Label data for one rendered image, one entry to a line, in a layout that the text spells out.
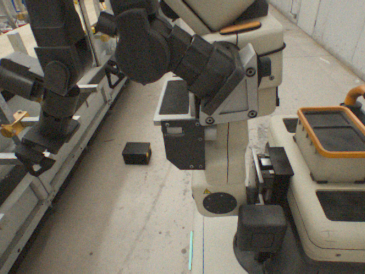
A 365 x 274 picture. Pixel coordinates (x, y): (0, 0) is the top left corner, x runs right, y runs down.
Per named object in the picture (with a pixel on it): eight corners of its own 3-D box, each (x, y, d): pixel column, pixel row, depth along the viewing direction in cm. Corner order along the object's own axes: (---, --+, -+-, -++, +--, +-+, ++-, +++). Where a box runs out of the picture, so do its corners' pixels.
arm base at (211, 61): (246, 74, 34) (237, 47, 43) (197, 40, 32) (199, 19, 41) (208, 118, 39) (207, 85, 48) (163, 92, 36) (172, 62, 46)
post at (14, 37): (58, 122, 136) (18, 29, 108) (55, 125, 134) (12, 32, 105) (52, 122, 137) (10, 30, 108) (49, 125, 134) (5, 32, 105)
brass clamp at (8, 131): (33, 120, 115) (28, 111, 112) (15, 137, 104) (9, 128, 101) (21, 120, 115) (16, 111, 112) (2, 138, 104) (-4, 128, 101)
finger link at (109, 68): (99, 87, 84) (106, 62, 78) (106, 78, 89) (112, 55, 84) (118, 95, 85) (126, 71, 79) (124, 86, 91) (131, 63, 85)
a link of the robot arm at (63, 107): (73, 96, 42) (86, 82, 46) (32, 77, 40) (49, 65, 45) (65, 126, 46) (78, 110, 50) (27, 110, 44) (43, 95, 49)
